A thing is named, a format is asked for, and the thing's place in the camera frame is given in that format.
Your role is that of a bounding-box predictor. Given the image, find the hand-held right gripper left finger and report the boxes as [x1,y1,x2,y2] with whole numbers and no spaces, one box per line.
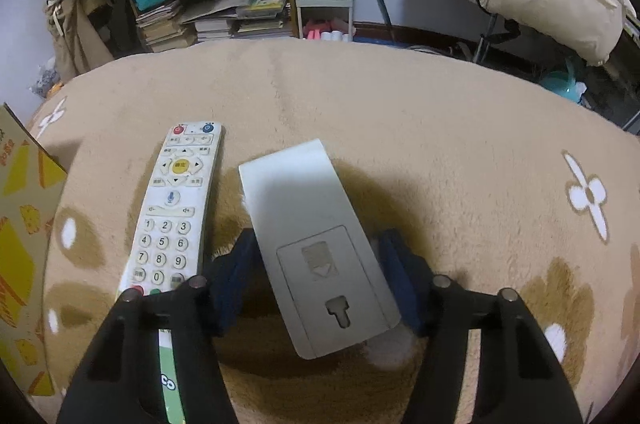
[56,229,263,424]

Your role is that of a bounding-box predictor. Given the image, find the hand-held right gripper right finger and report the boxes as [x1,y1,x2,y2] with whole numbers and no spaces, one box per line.
[377,229,586,424]

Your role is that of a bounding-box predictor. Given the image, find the white remote control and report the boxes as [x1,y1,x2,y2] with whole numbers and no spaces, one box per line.
[116,121,225,424]

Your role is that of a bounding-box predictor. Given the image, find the white rectangular device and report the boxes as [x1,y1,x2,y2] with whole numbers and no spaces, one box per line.
[238,138,402,360]

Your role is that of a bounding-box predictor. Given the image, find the cardboard box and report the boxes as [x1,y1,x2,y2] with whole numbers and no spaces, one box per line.
[0,103,68,397]

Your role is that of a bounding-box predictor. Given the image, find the stack of magazines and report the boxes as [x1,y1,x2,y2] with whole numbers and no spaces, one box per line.
[192,12,293,42]

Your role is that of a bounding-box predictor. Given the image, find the teal plastic basin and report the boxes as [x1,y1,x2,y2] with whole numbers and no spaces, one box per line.
[540,59,586,100]

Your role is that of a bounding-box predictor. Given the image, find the black metal stand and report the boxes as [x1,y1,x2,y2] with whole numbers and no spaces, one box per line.
[472,14,523,65]

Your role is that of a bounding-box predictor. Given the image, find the stack of old books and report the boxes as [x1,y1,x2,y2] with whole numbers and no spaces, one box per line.
[136,2,193,52]

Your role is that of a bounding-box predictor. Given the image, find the pink bottles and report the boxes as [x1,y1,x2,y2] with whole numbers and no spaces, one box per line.
[304,18,351,41]

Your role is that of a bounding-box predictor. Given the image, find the beige coat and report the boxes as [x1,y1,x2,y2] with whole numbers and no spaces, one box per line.
[47,0,116,78]

